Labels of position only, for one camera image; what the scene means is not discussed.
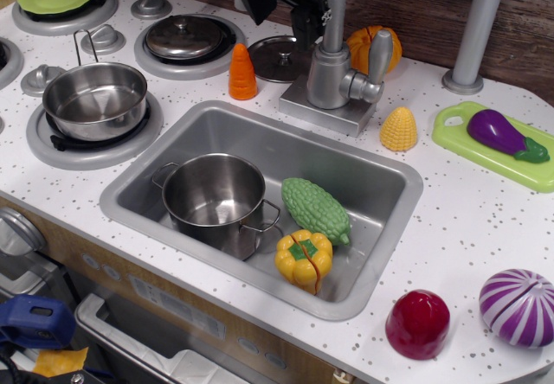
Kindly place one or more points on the grey stove knob back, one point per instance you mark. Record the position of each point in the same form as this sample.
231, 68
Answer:
151, 9

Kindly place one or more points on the flat steel lid on counter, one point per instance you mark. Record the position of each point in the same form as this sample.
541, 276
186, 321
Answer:
280, 59

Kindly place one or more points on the blue clamp tool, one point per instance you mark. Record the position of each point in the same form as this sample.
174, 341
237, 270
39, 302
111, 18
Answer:
35, 322

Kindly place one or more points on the middle grey stove burner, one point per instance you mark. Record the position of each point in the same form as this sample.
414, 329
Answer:
203, 67

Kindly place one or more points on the yellow toy bell pepper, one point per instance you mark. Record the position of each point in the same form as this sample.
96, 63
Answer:
304, 259

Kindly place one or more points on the front grey stove burner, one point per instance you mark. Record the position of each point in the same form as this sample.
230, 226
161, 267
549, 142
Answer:
39, 132

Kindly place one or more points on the steel pot with handles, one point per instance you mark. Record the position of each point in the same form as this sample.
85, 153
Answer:
218, 199

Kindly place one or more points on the grey stove knob middle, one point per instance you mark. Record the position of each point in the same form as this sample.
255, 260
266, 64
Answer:
103, 40

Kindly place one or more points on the grey round side knob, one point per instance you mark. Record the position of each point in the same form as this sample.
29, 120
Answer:
19, 236

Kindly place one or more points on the red toy apple half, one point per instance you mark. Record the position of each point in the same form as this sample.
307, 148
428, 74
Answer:
418, 325

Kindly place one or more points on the green plastic cutting board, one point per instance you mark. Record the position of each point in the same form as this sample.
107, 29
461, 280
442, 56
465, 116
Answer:
450, 132

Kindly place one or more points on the orange toy carrot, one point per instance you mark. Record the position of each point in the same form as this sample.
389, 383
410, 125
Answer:
242, 79

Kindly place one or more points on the grey stove burner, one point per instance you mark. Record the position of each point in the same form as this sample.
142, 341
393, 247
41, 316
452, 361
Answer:
39, 132
89, 19
203, 67

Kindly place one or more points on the orange toy pumpkin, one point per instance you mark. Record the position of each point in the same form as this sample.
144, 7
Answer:
359, 43

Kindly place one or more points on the purple toy eggplant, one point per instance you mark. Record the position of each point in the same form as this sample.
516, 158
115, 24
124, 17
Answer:
492, 129

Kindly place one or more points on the grey support pole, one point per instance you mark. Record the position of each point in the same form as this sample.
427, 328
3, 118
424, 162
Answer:
464, 78

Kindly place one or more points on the left edge grey burner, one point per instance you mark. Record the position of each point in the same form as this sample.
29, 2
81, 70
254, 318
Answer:
14, 62

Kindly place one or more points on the grey toy sink basin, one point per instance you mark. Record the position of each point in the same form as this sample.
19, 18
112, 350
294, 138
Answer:
378, 193

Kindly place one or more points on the back grey stove burner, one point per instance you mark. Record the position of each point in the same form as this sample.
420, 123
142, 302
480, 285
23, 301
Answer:
89, 19

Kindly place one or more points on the grey stove knob front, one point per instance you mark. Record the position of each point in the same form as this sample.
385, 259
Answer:
35, 82

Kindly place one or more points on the yellow cloth piece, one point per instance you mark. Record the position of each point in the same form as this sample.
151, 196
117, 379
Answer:
53, 362

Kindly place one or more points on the steel pan with handle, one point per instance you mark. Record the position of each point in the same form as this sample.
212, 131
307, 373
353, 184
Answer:
96, 101

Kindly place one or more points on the purple striped toy onion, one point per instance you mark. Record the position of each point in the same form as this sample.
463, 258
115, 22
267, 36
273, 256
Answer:
517, 306

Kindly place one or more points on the silver toy faucet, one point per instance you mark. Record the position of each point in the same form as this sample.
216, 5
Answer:
334, 95

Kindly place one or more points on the steel pot lid on burner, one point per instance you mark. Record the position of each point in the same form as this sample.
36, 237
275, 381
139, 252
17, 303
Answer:
183, 37

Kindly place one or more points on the grey stove knob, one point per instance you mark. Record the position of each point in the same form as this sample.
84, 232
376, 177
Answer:
103, 40
35, 82
151, 9

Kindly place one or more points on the grey oven door handle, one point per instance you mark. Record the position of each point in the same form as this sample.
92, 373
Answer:
159, 349

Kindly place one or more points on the green toy bitter gourd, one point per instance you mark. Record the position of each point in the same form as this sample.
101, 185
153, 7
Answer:
316, 210

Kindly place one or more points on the yellow toy corn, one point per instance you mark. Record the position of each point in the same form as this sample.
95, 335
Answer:
399, 130

